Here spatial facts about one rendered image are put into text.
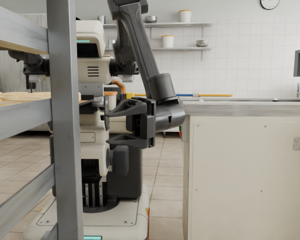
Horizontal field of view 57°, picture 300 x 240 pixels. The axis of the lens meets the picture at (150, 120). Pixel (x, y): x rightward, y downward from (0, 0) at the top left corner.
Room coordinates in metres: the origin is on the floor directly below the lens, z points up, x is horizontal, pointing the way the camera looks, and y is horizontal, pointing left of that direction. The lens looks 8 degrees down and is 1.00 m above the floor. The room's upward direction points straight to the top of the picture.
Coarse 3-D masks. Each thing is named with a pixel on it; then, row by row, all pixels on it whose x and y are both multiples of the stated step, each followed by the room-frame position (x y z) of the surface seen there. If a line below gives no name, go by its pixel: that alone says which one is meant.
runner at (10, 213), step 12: (48, 168) 0.35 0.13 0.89; (36, 180) 0.31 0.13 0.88; (48, 180) 0.35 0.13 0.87; (24, 192) 0.28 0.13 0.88; (36, 192) 0.31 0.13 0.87; (12, 204) 0.26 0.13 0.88; (24, 204) 0.28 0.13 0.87; (0, 216) 0.24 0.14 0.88; (12, 216) 0.26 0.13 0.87; (0, 228) 0.23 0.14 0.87; (12, 228) 0.25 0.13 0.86
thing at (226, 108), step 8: (184, 104) 1.28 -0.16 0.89; (192, 104) 1.28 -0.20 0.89; (200, 104) 1.27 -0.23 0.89; (208, 104) 1.27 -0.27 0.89; (216, 104) 1.27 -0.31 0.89; (224, 104) 1.27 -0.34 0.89; (232, 104) 1.27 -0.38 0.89; (240, 104) 1.26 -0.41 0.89; (248, 104) 1.26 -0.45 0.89; (256, 104) 1.26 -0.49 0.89; (264, 104) 1.26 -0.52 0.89; (272, 104) 1.26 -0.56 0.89; (280, 104) 1.26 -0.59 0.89; (288, 104) 1.25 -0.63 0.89; (296, 104) 1.25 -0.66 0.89; (192, 112) 1.28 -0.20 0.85; (200, 112) 1.27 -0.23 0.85; (208, 112) 1.27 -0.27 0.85; (216, 112) 1.27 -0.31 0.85; (224, 112) 1.27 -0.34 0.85; (232, 112) 1.27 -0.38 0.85; (240, 112) 1.27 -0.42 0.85; (248, 112) 1.26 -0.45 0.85; (256, 112) 1.26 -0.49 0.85; (264, 112) 1.26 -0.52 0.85; (272, 112) 1.26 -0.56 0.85; (280, 112) 1.26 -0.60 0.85; (288, 112) 1.25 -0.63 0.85; (296, 112) 1.25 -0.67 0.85
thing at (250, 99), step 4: (180, 100) 1.57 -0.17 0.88; (184, 100) 1.57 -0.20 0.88; (188, 100) 1.57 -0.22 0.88; (192, 100) 1.56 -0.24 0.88; (196, 100) 1.56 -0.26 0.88; (204, 100) 1.56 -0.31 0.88; (208, 100) 1.56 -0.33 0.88; (212, 100) 1.56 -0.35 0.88; (216, 100) 1.56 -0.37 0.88; (220, 100) 1.56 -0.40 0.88; (224, 100) 1.56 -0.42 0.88; (228, 100) 1.55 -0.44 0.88; (232, 100) 1.55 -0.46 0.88; (236, 100) 1.55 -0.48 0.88; (240, 100) 1.55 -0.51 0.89; (244, 100) 1.55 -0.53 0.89; (248, 100) 1.55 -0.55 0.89; (252, 100) 1.55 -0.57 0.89; (256, 100) 1.55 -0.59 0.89; (260, 100) 1.55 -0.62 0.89; (264, 100) 1.54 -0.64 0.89; (268, 100) 1.54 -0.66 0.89; (280, 100) 1.54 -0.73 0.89; (284, 100) 1.54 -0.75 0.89; (288, 100) 1.54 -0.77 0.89; (292, 100) 1.54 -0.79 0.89; (296, 100) 1.54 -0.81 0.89; (180, 104) 1.57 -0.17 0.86
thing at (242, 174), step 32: (192, 128) 1.27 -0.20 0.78; (224, 128) 1.26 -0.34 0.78; (256, 128) 1.25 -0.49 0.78; (288, 128) 1.24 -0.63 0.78; (192, 160) 1.27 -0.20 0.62; (224, 160) 1.26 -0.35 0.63; (256, 160) 1.25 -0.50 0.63; (288, 160) 1.24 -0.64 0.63; (192, 192) 1.26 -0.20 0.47; (224, 192) 1.26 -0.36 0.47; (256, 192) 1.25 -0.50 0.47; (288, 192) 1.24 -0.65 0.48; (192, 224) 1.26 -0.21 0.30; (224, 224) 1.26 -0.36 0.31; (256, 224) 1.25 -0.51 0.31; (288, 224) 1.24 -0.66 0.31
